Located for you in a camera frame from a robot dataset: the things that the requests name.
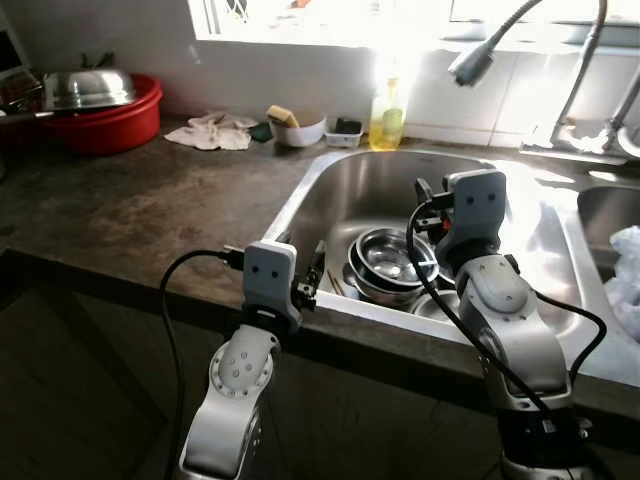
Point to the small white sponge tray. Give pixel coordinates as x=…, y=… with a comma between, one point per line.
x=345, y=135

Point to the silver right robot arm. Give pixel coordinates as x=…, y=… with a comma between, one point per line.
x=515, y=330

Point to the red slotted dish basket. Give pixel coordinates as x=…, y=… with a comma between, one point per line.
x=20, y=92

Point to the green scouring pad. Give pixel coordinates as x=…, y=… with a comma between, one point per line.
x=261, y=131

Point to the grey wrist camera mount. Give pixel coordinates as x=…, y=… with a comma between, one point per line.
x=268, y=275
x=478, y=205

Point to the bright window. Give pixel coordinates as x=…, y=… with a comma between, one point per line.
x=300, y=20

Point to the steel bowl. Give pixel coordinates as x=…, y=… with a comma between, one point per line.
x=385, y=255
x=435, y=305
x=375, y=292

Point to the yellow dish soap bottle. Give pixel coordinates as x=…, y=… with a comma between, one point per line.
x=387, y=122

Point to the chrome curved faucet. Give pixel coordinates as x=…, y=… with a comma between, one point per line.
x=625, y=110

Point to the stainless steel sink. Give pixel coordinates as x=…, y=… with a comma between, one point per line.
x=340, y=200

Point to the white plastic bag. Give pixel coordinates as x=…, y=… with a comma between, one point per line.
x=625, y=285

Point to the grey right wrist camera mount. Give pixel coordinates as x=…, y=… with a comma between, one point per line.
x=478, y=205

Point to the red plastic basin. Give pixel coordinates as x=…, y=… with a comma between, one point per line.
x=110, y=130

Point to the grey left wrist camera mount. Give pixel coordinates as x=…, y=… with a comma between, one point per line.
x=268, y=275

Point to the flexible gooseneck spray faucet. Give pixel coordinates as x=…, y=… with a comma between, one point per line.
x=472, y=62

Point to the yellow sponge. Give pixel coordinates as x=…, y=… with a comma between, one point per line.
x=282, y=116

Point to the domed steel lid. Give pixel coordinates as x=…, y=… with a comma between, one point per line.
x=88, y=88

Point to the white crumpled cloth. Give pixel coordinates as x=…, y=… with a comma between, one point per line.
x=212, y=132

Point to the white ceramic bowl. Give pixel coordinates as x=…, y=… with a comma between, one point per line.
x=305, y=135

